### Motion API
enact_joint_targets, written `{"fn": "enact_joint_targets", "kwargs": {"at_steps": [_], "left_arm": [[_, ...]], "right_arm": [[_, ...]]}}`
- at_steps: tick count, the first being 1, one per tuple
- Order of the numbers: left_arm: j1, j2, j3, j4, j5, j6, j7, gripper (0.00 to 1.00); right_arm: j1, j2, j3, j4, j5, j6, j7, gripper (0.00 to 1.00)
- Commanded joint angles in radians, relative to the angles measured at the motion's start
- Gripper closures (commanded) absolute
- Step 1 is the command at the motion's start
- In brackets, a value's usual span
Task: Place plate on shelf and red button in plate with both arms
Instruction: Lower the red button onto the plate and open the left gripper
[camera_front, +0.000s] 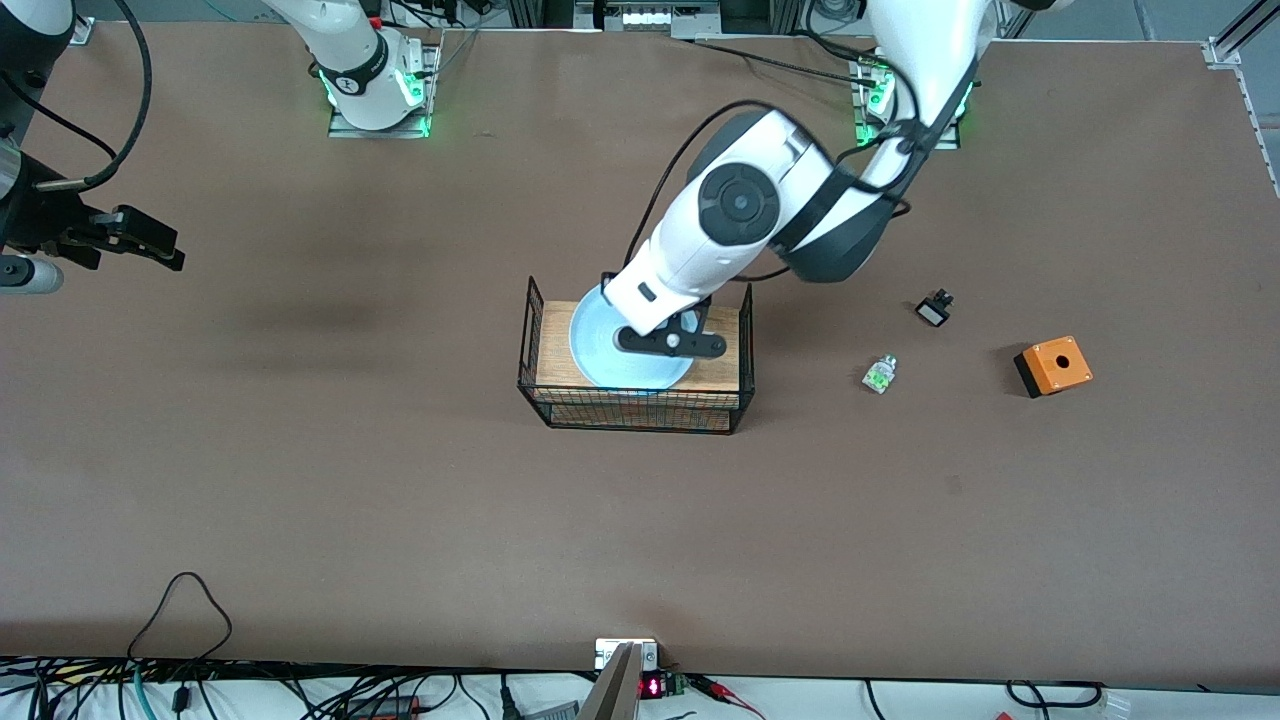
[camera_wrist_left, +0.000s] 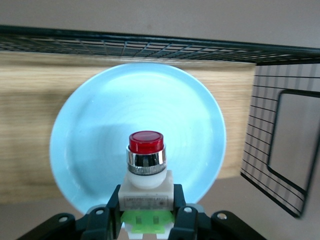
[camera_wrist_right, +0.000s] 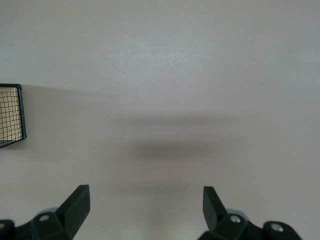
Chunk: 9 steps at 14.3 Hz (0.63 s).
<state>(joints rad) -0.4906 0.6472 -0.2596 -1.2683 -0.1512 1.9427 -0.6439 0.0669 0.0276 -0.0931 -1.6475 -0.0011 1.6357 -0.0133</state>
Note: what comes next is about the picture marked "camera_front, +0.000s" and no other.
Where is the black power adapter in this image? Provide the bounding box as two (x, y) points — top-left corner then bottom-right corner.
(340, 695), (427, 720)

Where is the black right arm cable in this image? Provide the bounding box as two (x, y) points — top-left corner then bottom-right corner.
(0, 0), (154, 193)

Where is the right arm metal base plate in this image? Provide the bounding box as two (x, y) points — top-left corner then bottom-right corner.
(328, 44), (442, 140)

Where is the orange button enclosure box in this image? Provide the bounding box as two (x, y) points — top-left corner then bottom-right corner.
(1013, 336), (1094, 399)

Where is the thin black table cable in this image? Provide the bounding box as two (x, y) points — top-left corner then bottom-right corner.
(685, 30), (887, 87)

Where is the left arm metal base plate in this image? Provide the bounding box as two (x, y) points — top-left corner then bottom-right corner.
(852, 50), (964, 152)

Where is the metal frame with white lights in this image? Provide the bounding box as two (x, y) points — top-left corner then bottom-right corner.
(574, 0), (722, 40)

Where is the black looped cable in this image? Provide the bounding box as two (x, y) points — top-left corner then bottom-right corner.
(127, 571), (234, 667)

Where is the black coiled cable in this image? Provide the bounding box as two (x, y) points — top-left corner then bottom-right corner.
(1004, 679), (1107, 712)

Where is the grey camera post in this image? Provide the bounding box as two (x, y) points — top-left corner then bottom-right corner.
(577, 643), (642, 720)

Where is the red clip lead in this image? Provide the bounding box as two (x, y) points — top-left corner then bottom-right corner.
(690, 675), (767, 720)

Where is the wooden shelf board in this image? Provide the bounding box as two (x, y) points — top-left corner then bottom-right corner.
(535, 300), (743, 409)

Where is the light blue round plate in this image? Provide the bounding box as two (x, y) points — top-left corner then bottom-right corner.
(567, 283), (697, 394)

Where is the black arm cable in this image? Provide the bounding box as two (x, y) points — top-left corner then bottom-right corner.
(622, 98), (919, 283)
(0, 0), (154, 193)

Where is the black wire rack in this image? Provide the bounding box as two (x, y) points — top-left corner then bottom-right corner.
(517, 277), (756, 436)

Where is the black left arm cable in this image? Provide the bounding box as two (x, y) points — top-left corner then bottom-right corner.
(622, 98), (919, 283)

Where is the small white bracket box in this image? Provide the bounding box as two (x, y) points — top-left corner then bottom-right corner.
(594, 638), (661, 672)

